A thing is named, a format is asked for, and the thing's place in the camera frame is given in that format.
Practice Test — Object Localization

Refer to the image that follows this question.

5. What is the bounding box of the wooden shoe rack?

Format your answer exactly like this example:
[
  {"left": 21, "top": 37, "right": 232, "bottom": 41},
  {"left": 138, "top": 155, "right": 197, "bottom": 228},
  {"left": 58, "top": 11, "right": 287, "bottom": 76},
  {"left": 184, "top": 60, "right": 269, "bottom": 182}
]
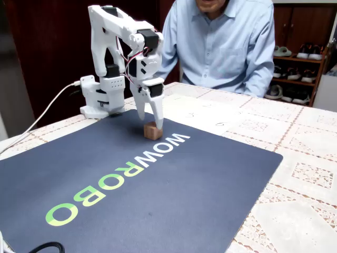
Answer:
[{"left": 268, "top": 43, "right": 331, "bottom": 106}]

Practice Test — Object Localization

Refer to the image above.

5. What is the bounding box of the white USB cable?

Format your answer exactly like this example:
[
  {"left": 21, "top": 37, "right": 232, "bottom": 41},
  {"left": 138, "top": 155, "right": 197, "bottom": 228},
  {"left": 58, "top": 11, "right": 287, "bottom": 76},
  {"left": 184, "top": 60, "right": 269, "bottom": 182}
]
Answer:
[{"left": 0, "top": 80, "right": 82, "bottom": 155}]

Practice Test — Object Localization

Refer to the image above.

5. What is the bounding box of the black sneaker with orange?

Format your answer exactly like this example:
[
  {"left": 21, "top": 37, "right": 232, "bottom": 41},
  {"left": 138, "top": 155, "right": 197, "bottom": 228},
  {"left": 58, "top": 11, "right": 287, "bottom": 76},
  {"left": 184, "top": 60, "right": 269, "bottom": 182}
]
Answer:
[
  {"left": 308, "top": 44, "right": 323, "bottom": 61},
  {"left": 296, "top": 43, "right": 311, "bottom": 59}
]

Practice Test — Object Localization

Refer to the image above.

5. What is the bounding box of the white paper sheet with numbers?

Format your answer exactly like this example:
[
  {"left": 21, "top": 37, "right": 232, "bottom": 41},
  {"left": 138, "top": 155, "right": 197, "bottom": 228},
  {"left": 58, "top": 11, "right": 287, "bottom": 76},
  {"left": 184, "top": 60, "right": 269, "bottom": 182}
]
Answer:
[{"left": 161, "top": 93, "right": 244, "bottom": 135}]

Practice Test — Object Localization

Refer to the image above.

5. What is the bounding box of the dark blue WOWROBO mat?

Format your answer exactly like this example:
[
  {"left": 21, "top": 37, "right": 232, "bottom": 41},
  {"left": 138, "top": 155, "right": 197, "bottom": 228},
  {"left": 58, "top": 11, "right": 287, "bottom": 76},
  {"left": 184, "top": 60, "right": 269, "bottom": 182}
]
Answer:
[{"left": 0, "top": 109, "right": 284, "bottom": 253}]

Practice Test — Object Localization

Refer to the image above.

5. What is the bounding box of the cream lace tablecloth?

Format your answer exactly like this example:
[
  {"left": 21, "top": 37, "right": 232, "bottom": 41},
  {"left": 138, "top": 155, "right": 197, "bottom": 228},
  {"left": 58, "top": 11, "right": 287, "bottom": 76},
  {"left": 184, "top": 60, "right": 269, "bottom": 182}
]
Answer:
[{"left": 0, "top": 81, "right": 337, "bottom": 253}]

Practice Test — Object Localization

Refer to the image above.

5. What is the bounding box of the white storage box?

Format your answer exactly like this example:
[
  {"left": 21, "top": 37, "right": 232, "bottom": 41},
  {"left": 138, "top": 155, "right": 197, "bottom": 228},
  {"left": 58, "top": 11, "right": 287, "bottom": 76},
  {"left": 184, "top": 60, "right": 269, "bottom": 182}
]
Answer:
[{"left": 312, "top": 73, "right": 337, "bottom": 113}]

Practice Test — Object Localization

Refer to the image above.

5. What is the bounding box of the dark brown wooden cabinet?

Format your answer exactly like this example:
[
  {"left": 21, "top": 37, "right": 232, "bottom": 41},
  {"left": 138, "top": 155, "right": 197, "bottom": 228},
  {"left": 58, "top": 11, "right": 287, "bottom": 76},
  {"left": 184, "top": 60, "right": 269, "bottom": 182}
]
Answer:
[{"left": 272, "top": 2, "right": 337, "bottom": 53}]

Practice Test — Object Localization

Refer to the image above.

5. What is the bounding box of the looped black cable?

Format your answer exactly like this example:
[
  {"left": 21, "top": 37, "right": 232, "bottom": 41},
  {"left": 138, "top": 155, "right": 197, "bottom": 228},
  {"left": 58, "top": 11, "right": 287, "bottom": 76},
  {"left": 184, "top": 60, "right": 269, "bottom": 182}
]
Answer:
[{"left": 27, "top": 241, "right": 65, "bottom": 253}]

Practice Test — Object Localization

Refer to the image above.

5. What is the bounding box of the wooden die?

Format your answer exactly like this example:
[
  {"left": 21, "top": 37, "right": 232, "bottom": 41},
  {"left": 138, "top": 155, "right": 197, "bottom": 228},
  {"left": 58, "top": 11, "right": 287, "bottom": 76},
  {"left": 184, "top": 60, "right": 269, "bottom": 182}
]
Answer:
[{"left": 143, "top": 121, "right": 163, "bottom": 142}]

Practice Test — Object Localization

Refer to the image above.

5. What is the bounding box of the right forearm in blue sleeve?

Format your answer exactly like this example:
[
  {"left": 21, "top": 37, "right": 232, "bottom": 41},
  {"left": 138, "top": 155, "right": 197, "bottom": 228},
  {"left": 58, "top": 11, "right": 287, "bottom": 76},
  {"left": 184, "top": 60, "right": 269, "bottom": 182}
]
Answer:
[{"left": 157, "top": 50, "right": 181, "bottom": 85}]

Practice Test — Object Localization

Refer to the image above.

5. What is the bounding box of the person in light blue shirt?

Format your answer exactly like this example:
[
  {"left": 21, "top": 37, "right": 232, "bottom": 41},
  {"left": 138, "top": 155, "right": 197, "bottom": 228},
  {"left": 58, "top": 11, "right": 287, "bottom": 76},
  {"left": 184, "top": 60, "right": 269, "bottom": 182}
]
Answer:
[{"left": 157, "top": 0, "right": 276, "bottom": 99}]

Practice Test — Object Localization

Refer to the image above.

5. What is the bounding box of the black shoe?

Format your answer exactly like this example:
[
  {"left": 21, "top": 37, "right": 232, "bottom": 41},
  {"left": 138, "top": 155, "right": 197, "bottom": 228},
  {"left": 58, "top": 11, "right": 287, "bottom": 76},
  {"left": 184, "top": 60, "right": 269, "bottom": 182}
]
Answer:
[
  {"left": 281, "top": 88, "right": 295, "bottom": 102},
  {"left": 292, "top": 91, "right": 310, "bottom": 104}
]

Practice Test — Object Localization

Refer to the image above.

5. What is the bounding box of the left forearm in blue sleeve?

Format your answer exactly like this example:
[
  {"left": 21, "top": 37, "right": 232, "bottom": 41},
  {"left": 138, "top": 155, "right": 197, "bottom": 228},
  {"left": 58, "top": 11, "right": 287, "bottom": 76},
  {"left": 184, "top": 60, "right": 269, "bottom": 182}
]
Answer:
[{"left": 236, "top": 71, "right": 272, "bottom": 99}]

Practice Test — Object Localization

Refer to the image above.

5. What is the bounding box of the grey slipper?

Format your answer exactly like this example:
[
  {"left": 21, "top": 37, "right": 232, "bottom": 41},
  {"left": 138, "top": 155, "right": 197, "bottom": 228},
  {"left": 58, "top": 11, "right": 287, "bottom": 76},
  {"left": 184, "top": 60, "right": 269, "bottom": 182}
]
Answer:
[{"left": 265, "top": 84, "right": 283, "bottom": 100}]

